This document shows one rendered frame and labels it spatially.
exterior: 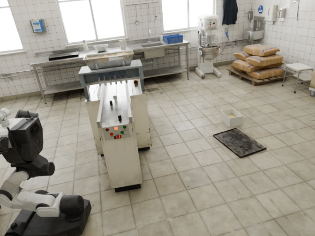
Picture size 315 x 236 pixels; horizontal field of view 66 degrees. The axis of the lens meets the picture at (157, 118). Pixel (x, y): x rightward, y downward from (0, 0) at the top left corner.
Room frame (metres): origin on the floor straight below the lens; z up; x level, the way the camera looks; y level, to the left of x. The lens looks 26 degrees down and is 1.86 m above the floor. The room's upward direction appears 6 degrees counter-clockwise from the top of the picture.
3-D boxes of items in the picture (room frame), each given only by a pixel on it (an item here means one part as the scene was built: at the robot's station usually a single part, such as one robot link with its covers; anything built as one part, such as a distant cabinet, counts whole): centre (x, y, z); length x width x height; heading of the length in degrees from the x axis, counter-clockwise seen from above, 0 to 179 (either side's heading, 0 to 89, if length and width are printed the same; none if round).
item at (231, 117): (3.33, -1.14, 0.08); 0.30 x 0.22 x 0.16; 11
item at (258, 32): (6.24, -2.61, 0.93); 0.99 x 0.38 x 1.09; 12
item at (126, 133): (2.00, 0.39, 0.77); 0.24 x 0.04 x 0.14; 96
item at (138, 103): (3.33, 0.54, 0.42); 1.28 x 0.72 x 0.84; 6
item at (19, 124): (1.66, 1.08, 0.97); 0.34 x 0.30 x 0.36; 175
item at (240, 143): (2.75, -1.06, 0.02); 0.60 x 0.40 x 0.03; 19
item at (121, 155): (2.36, 0.43, 0.45); 0.70 x 0.34 x 0.90; 6
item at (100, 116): (2.96, 0.64, 0.87); 2.01 x 0.03 x 0.07; 6
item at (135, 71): (2.86, 0.49, 1.01); 0.72 x 0.33 x 0.34; 96
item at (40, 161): (1.65, 1.05, 0.71); 0.28 x 0.13 x 0.18; 85
